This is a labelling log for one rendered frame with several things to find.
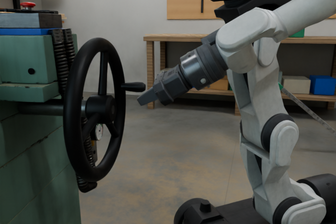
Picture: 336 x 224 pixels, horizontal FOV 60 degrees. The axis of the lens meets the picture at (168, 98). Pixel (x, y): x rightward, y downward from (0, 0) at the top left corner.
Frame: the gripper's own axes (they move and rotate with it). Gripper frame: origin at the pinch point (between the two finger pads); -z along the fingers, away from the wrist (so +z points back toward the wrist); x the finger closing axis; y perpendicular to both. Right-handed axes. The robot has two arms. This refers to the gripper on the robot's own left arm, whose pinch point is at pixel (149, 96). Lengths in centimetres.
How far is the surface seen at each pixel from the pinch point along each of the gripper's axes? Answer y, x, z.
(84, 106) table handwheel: 7.5, -12.3, -9.0
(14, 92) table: 16.9, -17.0, -16.2
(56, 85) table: 13.9, -12.6, -11.1
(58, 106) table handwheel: 10.1, -12.1, -13.8
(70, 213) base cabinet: -19.9, 0.9, -40.4
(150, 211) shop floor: -71, 60, -54
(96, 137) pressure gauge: -6.0, 11.0, -24.5
